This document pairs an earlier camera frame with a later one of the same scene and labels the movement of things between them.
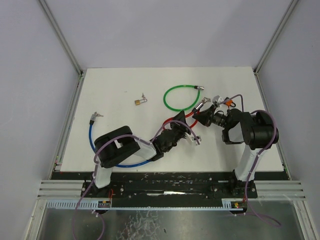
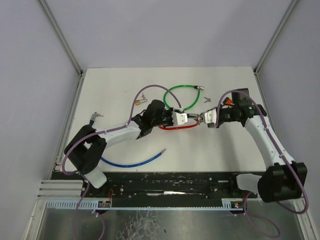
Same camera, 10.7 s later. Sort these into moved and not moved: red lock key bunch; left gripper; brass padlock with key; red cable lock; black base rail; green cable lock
Moved: red cable lock; left gripper; red lock key bunch
Not moved: green cable lock; black base rail; brass padlock with key
